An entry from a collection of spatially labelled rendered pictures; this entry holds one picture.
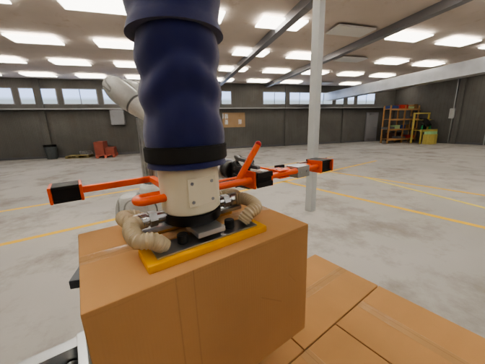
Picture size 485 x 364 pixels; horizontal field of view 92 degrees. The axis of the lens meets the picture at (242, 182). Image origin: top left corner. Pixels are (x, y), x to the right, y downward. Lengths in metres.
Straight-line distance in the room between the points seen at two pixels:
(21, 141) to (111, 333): 16.15
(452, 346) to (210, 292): 1.00
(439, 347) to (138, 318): 1.10
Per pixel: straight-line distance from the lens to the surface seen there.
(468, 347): 1.37
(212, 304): 0.65
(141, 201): 0.64
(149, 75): 0.62
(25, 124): 16.44
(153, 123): 0.61
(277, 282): 0.76
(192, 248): 0.61
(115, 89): 1.26
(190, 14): 0.62
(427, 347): 1.29
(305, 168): 0.96
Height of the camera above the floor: 1.38
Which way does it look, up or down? 13 degrees down
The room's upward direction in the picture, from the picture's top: 2 degrees counter-clockwise
